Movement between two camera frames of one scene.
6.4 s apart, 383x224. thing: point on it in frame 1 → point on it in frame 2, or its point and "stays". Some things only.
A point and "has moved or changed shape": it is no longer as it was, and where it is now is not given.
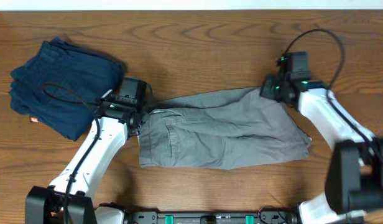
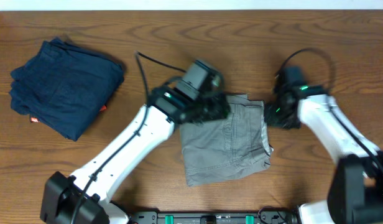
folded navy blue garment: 60,85 stays
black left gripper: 143,117 → 219,101
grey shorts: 224,130 has moved or changed shape
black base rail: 267,215 stays
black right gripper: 266,90 → 268,110
